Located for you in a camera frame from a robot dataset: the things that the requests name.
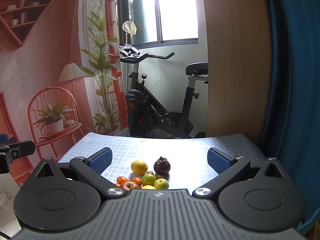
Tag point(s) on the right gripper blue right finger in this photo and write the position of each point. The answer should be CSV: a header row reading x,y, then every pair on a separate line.
x,y
229,169

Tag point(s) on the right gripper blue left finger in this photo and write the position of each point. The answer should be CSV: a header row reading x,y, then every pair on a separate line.
x,y
89,171

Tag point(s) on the small mandarin orange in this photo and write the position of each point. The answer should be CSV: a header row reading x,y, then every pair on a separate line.
x,y
137,180
121,179

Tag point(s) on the large red apple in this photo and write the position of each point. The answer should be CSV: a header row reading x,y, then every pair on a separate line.
x,y
128,185

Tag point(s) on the blue plaid tablecloth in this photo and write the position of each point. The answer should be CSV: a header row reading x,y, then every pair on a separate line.
x,y
187,157

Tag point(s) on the large yellow lemon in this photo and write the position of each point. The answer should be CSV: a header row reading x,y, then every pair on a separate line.
x,y
139,167

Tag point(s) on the green apple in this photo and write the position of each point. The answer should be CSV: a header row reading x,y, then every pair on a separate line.
x,y
148,179

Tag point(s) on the yellow lemon near plate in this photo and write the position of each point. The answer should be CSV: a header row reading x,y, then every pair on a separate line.
x,y
148,187

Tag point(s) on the purple mangosteen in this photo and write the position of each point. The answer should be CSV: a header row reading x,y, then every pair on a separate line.
x,y
162,166

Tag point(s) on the small yellow-green apple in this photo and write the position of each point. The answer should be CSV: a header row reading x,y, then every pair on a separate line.
x,y
161,184

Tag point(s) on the dark blue curtain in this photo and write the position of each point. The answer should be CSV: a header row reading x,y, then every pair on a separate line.
x,y
291,128

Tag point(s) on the printed room backdrop poster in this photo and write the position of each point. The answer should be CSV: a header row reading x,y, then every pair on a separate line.
x,y
60,76

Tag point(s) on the wooden wardrobe panel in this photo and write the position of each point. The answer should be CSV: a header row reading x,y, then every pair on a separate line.
x,y
239,61

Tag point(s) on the window with dark frame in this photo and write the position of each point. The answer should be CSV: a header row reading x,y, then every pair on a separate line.
x,y
159,23

